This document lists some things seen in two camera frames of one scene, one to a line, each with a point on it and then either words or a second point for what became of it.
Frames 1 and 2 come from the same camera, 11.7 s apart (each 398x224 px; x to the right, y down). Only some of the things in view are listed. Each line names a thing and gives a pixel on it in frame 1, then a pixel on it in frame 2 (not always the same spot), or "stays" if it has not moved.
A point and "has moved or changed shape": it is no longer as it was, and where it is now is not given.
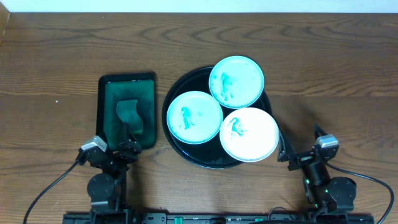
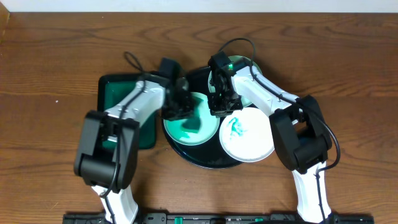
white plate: [194, 117] stays
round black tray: [212, 154] stays
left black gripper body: [115, 154] to [178, 109]
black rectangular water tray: [124, 98] stays
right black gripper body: [302, 159] to [227, 102]
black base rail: [217, 218] stays
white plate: [249, 134] stays
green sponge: [127, 110] has moved or changed shape
